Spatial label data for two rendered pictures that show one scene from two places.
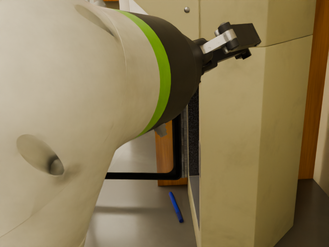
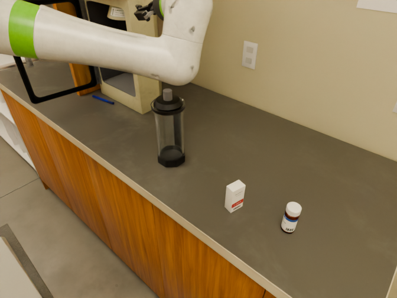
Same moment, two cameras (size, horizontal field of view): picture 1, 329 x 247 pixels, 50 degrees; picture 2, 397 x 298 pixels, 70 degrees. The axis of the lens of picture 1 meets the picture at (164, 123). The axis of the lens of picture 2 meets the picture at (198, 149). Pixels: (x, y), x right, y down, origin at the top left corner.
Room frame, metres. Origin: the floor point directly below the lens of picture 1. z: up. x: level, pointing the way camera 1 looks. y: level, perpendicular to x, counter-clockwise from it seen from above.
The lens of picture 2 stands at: (-0.33, 0.59, 1.59)
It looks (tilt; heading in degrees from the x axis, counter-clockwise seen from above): 37 degrees down; 312
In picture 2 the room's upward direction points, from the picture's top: 1 degrees clockwise
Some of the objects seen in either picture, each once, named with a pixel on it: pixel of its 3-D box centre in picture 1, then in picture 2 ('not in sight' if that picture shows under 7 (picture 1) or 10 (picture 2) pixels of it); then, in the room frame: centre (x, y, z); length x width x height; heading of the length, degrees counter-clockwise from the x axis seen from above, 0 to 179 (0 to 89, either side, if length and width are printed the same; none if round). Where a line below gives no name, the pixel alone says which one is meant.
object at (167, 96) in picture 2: not in sight; (168, 100); (0.27, 0.06, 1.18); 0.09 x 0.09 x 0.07
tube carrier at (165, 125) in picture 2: not in sight; (169, 131); (0.27, 0.06, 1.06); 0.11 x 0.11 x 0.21
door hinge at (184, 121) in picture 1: (183, 115); (90, 44); (0.90, -0.05, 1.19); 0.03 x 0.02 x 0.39; 1
